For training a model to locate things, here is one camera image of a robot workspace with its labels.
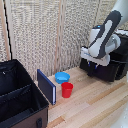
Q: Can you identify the beige woven folding screen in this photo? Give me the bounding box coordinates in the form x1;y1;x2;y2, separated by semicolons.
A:
0;0;128;82

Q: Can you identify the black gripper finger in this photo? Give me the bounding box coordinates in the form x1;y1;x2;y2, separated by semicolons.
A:
94;63;100;71
87;60;93;70

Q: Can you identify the black fabric storage box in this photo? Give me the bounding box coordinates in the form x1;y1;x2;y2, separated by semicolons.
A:
0;59;50;128

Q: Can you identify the red plastic cup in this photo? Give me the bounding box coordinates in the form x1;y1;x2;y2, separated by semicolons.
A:
60;82;74;99

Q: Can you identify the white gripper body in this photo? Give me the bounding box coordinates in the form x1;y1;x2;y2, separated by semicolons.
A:
80;46;111;67

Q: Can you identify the blue plastic bowl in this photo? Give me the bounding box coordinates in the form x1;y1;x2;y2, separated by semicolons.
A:
54;71;71;85

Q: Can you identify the dark navy book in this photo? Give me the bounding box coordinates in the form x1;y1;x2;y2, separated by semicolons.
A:
36;68;57;106

